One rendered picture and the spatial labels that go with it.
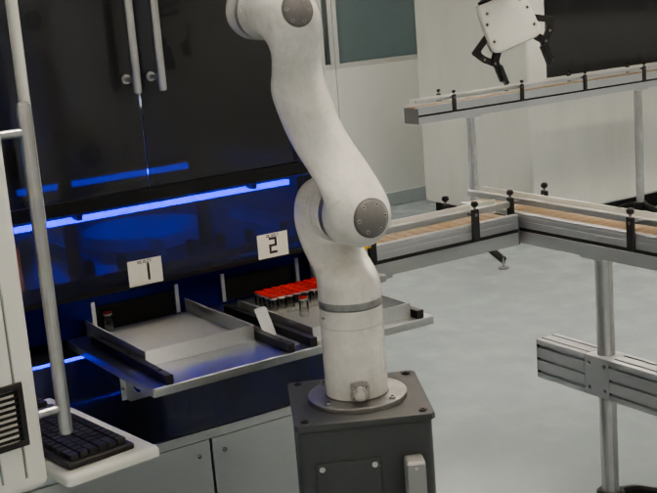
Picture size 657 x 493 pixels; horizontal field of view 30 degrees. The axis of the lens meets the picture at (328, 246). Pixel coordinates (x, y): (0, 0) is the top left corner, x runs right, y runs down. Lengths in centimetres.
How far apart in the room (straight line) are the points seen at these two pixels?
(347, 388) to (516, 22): 76
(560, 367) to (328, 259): 149
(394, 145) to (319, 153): 666
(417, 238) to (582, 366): 61
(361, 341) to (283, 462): 93
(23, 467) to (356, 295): 66
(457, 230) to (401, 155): 544
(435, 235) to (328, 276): 118
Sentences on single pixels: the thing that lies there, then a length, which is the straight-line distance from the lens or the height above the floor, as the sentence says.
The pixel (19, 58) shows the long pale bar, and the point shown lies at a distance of 263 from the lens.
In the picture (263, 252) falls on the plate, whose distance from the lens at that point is 299.
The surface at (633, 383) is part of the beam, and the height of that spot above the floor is 50.
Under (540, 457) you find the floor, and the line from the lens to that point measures 429.
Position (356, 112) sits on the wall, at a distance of 863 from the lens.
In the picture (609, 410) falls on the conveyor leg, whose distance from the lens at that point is 359.
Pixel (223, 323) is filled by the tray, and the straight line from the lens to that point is 283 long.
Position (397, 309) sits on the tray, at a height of 91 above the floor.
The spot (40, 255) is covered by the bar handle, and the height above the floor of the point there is 121.
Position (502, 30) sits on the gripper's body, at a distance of 238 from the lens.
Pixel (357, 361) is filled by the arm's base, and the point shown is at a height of 95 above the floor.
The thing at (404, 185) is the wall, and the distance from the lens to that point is 892.
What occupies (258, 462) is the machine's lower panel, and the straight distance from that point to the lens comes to 312.
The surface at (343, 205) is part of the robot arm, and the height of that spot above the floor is 125.
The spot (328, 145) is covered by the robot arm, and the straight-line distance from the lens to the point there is 218.
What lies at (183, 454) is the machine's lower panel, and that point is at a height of 56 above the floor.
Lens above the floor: 165
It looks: 12 degrees down
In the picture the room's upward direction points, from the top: 5 degrees counter-clockwise
